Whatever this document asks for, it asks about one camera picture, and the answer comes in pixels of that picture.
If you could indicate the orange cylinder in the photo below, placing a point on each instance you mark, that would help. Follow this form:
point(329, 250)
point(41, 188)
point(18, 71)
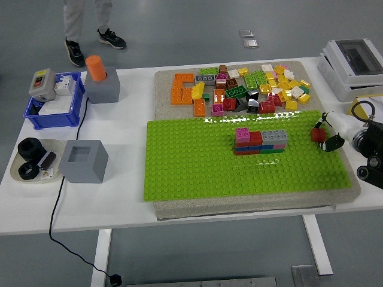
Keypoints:
point(96, 68)

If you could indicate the small black nut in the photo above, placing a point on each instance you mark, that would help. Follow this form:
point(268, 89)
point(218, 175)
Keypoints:
point(28, 172)

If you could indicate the red long toy brick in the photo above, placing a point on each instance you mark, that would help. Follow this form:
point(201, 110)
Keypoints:
point(246, 152)

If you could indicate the grey block with round hole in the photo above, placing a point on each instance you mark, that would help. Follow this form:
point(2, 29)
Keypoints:
point(103, 91)

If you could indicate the small green toy brick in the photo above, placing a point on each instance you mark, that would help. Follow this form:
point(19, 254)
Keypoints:
point(206, 96)
point(305, 89)

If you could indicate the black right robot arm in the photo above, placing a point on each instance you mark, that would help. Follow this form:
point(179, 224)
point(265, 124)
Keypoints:
point(374, 134)

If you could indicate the grey push-button switch box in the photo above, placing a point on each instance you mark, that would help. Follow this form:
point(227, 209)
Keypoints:
point(42, 85)

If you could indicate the black part in bin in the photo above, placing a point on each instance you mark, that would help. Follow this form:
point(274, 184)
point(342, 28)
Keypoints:
point(35, 109)

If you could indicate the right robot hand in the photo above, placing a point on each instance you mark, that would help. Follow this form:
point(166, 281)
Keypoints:
point(341, 125)

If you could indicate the brown sanding drum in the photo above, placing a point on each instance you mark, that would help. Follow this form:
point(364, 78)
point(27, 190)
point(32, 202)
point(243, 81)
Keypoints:
point(48, 159)

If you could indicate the large black nut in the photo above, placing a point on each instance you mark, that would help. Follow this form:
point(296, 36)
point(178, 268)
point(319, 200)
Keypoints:
point(30, 148)

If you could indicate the dark green hollow brick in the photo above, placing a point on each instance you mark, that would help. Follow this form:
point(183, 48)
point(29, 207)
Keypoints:
point(236, 92)

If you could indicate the light pink toy brick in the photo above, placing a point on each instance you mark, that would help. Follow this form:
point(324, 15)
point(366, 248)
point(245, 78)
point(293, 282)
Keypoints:
point(274, 74)

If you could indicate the red sloped toy brick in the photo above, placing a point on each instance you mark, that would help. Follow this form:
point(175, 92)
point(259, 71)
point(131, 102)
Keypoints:
point(275, 99)

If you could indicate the metal floor plate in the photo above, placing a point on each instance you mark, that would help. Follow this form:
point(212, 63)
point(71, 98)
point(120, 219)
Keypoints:
point(246, 33)
point(250, 43)

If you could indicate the black and silver brick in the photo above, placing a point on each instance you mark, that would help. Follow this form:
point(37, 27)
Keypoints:
point(253, 106)

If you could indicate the blue plastic bin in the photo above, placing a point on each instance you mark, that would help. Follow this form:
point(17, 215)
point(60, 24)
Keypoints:
point(54, 121)

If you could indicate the blue long toy brick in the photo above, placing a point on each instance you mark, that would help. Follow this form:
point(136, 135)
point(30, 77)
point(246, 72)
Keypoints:
point(254, 147)

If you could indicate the red square toy brick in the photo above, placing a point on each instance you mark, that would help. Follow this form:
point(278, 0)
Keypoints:
point(317, 135)
point(255, 138)

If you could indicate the orange brick with white studs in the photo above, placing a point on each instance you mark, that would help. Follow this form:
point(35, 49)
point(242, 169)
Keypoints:
point(219, 96)

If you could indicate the pink square toy brick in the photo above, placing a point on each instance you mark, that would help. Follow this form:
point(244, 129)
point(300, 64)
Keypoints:
point(243, 134)

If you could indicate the lime green toy brick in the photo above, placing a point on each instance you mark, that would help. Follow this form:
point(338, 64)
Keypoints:
point(260, 78)
point(209, 71)
point(250, 80)

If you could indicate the small grey metal plate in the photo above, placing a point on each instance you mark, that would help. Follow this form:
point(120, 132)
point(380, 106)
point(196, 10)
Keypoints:
point(305, 276)

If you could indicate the white table leg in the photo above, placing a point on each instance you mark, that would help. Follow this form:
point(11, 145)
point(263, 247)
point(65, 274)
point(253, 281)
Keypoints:
point(100, 257)
point(318, 245)

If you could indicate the long grey metal plate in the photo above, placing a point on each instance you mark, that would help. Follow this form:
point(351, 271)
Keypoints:
point(209, 282)

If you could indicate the orange long toy brick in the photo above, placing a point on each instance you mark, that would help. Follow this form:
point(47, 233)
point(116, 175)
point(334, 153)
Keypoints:
point(176, 93)
point(184, 77)

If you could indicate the green studded baseplate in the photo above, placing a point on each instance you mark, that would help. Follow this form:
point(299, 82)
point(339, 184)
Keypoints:
point(194, 167)

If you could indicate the white flat switch plate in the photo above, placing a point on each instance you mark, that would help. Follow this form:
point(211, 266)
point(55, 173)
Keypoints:
point(57, 106)

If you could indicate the small pink toy brick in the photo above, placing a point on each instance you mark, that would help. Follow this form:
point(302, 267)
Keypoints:
point(280, 146)

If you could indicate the grey long toy brick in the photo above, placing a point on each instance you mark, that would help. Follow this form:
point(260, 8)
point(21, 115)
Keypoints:
point(273, 136)

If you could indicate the beige tray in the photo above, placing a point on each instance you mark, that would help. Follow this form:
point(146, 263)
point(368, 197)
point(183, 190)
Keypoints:
point(58, 146)

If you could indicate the white toy brick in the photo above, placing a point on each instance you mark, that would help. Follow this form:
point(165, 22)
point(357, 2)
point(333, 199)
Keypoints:
point(234, 73)
point(297, 92)
point(276, 91)
point(288, 74)
point(267, 68)

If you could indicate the black sloped toy brick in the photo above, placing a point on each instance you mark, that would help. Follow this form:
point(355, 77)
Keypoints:
point(240, 105)

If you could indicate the grey hollow toy brick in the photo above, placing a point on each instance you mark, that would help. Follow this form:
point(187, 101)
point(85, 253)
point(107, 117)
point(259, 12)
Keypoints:
point(205, 79)

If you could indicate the yellow sloped toy brick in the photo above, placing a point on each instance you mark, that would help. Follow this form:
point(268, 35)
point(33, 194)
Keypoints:
point(198, 91)

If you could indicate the grey-brown foam mat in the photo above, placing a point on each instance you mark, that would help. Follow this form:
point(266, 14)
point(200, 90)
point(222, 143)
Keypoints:
point(163, 98)

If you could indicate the dark brown toy brick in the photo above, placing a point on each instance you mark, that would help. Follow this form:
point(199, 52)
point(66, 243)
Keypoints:
point(232, 83)

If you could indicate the grey cube with square recess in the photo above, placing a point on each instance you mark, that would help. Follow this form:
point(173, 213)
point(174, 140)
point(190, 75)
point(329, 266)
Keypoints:
point(82, 167)

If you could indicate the white electrical enclosure box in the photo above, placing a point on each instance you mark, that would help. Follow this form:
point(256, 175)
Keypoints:
point(332, 68)

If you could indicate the yellow cardboard box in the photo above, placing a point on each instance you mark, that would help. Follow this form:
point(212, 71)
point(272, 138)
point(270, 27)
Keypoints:
point(377, 99)

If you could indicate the white warning tag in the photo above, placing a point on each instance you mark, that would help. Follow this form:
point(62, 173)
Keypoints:
point(47, 175)

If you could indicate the person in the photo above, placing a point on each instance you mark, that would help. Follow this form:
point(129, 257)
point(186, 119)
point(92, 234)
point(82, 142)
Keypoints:
point(71, 18)

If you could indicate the white circuit breaker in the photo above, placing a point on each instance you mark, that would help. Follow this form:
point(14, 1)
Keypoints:
point(64, 86)

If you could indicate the green long toy brick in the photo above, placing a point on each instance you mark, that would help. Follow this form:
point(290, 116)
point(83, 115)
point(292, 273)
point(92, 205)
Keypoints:
point(270, 151)

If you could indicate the pink hollow toy brick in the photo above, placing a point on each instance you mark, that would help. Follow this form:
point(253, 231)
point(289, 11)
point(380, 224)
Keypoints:
point(218, 109)

